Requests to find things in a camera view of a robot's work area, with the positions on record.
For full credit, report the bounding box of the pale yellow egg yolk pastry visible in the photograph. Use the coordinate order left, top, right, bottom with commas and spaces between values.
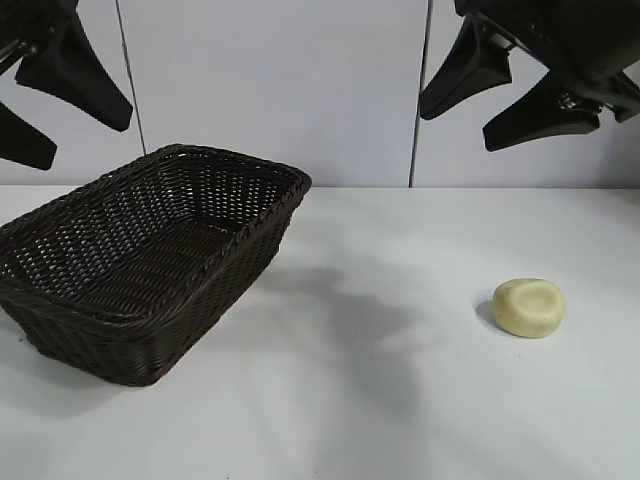
492, 276, 566, 337

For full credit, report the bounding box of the dark brown woven basket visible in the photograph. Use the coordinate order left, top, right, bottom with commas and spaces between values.
0, 143, 313, 389

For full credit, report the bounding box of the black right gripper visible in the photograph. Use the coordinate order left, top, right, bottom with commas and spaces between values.
418, 0, 640, 154

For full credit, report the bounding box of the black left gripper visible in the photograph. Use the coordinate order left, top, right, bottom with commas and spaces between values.
0, 0, 134, 172

